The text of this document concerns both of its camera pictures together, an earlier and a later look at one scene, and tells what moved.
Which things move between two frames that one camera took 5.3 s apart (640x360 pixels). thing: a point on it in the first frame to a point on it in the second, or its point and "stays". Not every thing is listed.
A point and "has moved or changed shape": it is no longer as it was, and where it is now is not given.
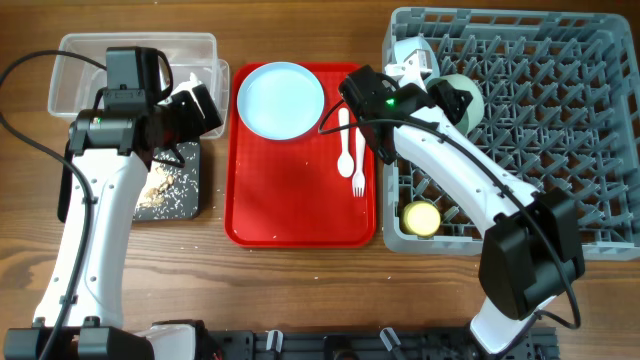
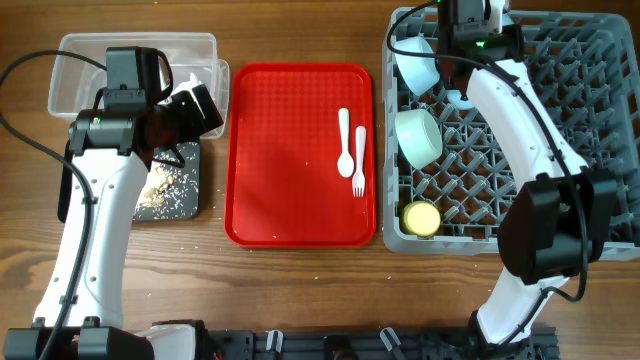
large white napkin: (187, 86) stays
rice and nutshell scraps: (171, 188) stays
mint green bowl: (474, 112) has moved or changed shape
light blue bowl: (405, 46) stays
